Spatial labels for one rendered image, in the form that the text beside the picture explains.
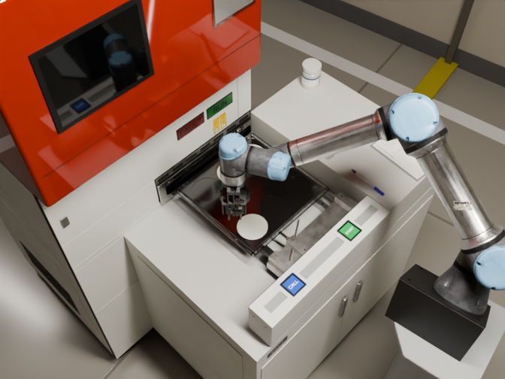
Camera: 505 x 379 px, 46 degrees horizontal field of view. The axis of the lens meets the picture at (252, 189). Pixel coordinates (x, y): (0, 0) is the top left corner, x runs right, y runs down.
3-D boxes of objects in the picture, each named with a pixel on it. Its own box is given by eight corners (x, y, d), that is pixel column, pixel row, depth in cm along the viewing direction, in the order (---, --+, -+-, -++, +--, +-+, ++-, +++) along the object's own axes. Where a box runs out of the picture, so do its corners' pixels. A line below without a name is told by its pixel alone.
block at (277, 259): (268, 261, 185) (268, 256, 183) (275, 254, 187) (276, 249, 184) (287, 277, 182) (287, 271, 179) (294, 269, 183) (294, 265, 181)
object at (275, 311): (247, 327, 178) (247, 307, 167) (361, 219, 202) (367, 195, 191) (270, 348, 174) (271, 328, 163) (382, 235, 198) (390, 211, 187)
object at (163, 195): (158, 201, 203) (155, 185, 196) (249, 134, 222) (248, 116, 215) (162, 204, 203) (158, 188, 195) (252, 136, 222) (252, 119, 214)
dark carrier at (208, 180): (180, 190, 200) (180, 189, 200) (251, 137, 215) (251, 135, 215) (252, 251, 186) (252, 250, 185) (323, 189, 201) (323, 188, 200)
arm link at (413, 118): (523, 265, 155) (420, 84, 154) (536, 281, 140) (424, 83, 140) (480, 284, 158) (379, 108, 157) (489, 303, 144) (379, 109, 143)
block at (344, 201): (334, 201, 199) (334, 196, 197) (340, 195, 201) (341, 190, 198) (352, 215, 196) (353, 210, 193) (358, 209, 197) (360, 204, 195)
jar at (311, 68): (296, 83, 222) (297, 64, 214) (309, 74, 225) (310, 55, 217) (310, 92, 219) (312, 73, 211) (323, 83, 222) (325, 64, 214)
